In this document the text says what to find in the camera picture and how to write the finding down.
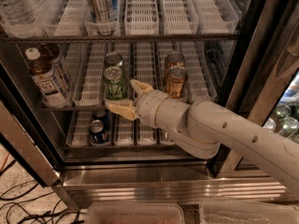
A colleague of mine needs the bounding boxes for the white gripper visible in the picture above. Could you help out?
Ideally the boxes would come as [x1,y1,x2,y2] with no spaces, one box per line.
[105,79,169,129]

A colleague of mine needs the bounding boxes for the green soda can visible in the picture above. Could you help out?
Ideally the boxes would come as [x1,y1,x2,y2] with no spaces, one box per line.
[104,66,128,101]
[104,52,123,68]

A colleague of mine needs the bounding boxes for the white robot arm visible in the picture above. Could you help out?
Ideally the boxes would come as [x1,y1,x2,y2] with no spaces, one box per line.
[105,79,299,193]

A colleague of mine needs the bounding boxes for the rear blue soda can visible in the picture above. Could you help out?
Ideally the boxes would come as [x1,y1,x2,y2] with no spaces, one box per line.
[93,109,110,130]

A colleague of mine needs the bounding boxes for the blue soda can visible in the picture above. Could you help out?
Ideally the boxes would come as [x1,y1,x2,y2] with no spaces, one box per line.
[89,119,108,144]
[93,109,110,130]

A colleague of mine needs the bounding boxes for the front silver can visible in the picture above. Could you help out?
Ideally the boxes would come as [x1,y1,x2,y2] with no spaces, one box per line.
[160,130,175,146]

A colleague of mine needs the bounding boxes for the front orange soda can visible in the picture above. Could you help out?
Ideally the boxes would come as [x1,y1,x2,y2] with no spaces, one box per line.
[165,65,188,99]

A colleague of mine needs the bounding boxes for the orange soda can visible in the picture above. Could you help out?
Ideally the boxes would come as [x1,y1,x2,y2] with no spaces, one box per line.
[165,65,188,99]
[164,50,185,75]

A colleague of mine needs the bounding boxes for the front blue soda can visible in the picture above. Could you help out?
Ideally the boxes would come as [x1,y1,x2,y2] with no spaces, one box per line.
[89,119,108,144]

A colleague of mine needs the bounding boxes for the rear orange soda can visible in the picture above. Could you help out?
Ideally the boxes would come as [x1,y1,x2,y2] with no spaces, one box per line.
[164,50,185,75]

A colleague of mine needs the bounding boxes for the tall slim can top shelf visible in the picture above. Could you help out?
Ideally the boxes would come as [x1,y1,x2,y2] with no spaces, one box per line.
[87,0,118,23]

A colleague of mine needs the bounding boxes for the rear tea bottle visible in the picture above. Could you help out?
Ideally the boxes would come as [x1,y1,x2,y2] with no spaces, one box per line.
[40,44,70,91]

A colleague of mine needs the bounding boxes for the front tea bottle white cap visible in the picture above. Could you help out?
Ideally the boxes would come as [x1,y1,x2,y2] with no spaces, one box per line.
[25,48,67,108]

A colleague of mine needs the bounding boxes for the clear plastic bin left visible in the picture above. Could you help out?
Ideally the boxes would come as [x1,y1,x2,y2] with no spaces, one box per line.
[84,203,185,224]

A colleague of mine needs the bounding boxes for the clear plastic bin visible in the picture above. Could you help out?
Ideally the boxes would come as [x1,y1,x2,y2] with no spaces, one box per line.
[199,201,299,224]
[84,203,185,224]

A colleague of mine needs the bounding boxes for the clear plastic bin right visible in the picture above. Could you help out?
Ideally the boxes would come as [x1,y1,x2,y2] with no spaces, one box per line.
[199,201,299,224]

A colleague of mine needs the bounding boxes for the cans behind right glass door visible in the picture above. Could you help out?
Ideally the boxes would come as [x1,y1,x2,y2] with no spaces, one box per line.
[263,75,299,145]

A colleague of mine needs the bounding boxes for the clear water bottle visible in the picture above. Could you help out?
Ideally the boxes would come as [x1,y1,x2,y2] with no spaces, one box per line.
[0,0,35,25]

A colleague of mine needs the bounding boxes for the steel fridge frame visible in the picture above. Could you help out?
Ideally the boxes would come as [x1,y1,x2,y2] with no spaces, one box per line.
[0,0,298,209]

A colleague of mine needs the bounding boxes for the black floor cables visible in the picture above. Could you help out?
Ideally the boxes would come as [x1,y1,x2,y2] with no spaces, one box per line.
[0,159,87,224]

